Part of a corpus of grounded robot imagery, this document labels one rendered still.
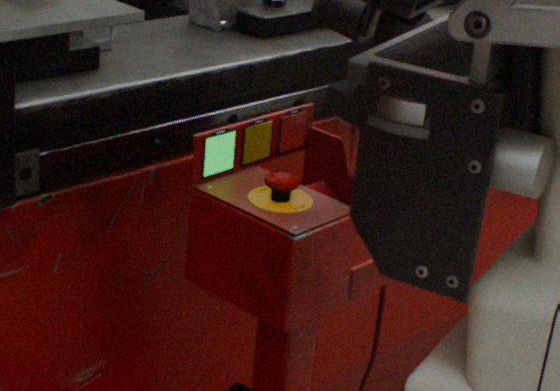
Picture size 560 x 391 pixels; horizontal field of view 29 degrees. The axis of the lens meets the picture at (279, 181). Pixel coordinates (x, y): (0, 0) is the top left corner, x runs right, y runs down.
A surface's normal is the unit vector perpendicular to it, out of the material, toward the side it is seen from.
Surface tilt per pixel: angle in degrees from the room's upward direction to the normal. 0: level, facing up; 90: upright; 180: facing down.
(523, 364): 90
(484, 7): 90
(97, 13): 0
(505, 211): 90
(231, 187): 0
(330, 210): 0
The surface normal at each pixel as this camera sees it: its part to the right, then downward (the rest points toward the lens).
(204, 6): -0.69, 0.22
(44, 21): 0.09, -0.92
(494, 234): 0.71, 0.33
